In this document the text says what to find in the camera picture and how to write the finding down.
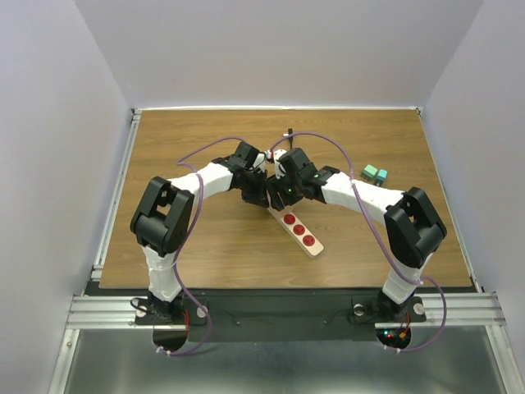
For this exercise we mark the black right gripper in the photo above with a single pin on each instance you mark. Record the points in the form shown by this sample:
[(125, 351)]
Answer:
[(275, 185)]

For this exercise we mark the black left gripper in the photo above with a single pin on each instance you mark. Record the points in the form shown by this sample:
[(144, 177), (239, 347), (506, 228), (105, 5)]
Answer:
[(259, 198)]

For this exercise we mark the white power strip red sockets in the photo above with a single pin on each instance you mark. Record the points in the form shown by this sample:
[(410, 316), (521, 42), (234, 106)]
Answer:
[(296, 229)]

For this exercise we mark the green USB charger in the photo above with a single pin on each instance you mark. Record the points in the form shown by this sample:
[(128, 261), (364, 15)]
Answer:
[(369, 172)]

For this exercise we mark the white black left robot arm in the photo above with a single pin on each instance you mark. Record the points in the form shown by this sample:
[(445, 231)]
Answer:
[(167, 214)]

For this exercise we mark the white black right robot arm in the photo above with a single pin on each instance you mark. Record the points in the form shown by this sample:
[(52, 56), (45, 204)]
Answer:
[(405, 224)]

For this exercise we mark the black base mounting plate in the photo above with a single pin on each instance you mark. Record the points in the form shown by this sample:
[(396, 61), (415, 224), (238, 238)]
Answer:
[(186, 325)]

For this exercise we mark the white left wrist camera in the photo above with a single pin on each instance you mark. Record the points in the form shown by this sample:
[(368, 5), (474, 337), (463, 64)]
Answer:
[(260, 162)]

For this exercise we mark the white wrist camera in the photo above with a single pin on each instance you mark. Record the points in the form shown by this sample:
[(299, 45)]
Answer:
[(275, 158), (260, 162)]

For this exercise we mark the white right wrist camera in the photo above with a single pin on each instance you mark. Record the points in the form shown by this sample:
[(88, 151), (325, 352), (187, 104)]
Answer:
[(275, 158)]

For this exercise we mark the aluminium left side rail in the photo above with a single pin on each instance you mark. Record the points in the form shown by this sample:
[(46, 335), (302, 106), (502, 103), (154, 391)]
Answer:
[(100, 258)]

